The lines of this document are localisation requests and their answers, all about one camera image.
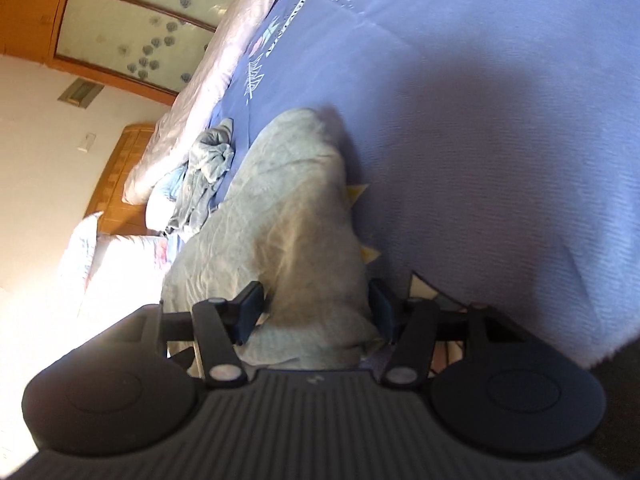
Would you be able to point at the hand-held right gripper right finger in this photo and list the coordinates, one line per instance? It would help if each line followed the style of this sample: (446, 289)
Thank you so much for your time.
(382, 310)

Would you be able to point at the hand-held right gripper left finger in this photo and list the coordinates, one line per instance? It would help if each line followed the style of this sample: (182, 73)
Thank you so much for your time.
(250, 310)

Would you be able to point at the crumpled grey-blue garment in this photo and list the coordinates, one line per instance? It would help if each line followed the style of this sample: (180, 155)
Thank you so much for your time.
(210, 160)

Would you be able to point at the wooden wardrobe with frosted doors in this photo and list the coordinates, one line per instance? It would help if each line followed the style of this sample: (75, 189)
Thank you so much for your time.
(125, 15)

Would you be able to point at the white floral pillow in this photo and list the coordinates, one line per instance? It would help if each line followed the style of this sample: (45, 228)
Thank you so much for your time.
(115, 265)

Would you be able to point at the light grey pants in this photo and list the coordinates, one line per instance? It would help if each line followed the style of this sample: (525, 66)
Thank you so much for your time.
(295, 210)

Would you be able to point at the white wall switch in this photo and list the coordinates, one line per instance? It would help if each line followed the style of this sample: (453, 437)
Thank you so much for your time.
(88, 142)

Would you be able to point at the small grey-green wall box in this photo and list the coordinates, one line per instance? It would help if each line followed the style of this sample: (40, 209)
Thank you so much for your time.
(80, 93)

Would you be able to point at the wooden slatted headboard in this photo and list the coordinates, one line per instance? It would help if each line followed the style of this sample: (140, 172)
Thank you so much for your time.
(120, 175)

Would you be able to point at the blue printed bed sheet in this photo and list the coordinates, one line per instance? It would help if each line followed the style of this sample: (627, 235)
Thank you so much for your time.
(475, 135)

